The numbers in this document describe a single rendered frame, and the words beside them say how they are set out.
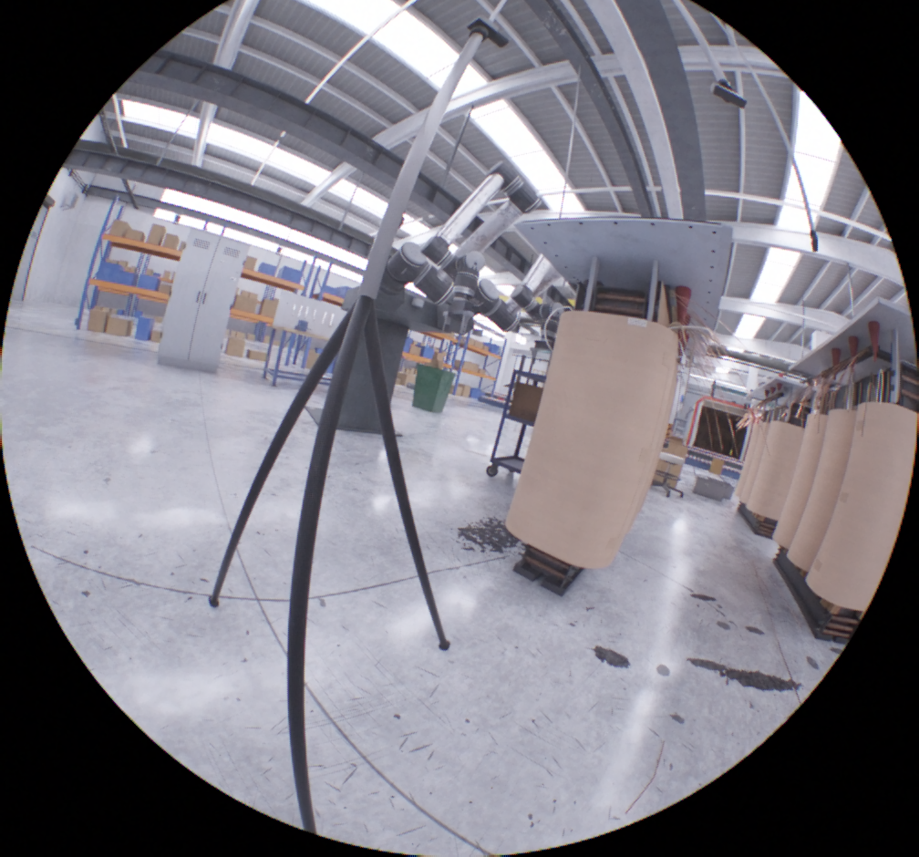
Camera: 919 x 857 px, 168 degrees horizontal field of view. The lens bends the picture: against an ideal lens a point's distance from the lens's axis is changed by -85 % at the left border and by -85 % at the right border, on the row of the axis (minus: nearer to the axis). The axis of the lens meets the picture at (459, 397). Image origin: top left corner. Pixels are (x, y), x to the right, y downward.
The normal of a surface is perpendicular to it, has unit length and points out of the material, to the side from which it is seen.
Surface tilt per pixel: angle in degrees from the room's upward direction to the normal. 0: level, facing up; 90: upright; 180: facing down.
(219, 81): 90
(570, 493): 90
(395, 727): 0
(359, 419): 90
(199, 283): 90
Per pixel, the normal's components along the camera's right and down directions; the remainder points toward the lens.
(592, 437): -0.63, -0.11
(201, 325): 0.73, 0.22
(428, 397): -0.40, 0.03
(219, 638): 0.24, -0.97
